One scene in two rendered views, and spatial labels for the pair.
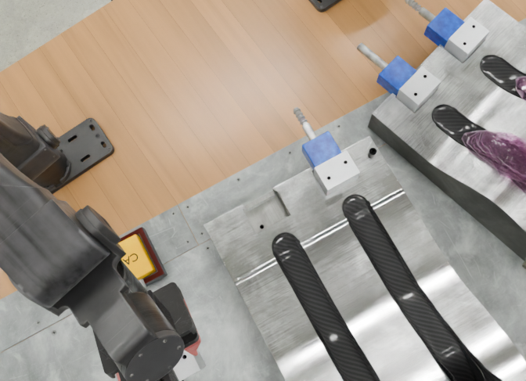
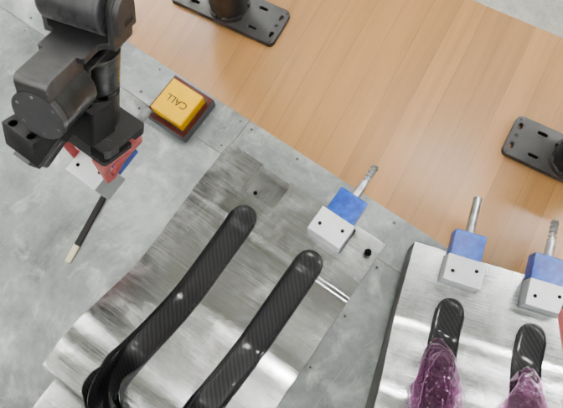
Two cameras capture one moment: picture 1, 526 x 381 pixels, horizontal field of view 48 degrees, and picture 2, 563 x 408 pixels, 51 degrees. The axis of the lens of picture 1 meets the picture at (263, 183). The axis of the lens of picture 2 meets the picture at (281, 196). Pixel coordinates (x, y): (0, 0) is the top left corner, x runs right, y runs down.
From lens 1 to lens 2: 0.23 m
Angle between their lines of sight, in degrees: 16
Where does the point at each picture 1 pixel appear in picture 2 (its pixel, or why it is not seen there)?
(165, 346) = (50, 116)
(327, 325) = (191, 288)
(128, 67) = (351, 18)
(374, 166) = (357, 262)
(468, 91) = (488, 324)
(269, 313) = (178, 233)
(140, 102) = (325, 43)
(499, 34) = not seen: outside the picture
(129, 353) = (24, 85)
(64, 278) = (60, 7)
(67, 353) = not seen: hidden behind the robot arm
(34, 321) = not seen: hidden behind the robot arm
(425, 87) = (465, 276)
